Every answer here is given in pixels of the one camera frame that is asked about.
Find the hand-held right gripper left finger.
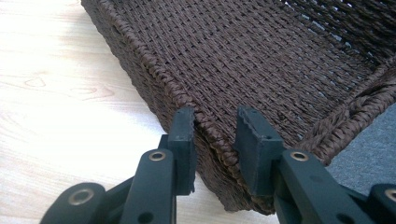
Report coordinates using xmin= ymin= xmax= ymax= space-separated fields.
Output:
xmin=120 ymin=106 xmax=198 ymax=224

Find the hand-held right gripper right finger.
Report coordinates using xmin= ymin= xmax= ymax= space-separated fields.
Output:
xmin=233 ymin=105 xmax=375 ymax=224

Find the brown woven basket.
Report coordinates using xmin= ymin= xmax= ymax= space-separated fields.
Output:
xmin=79 ymin=0 xmax=396 ymax=217

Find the grey felt mat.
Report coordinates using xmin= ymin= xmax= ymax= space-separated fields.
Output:
xmin=325 ymin=102 xmax=396 ymax=198

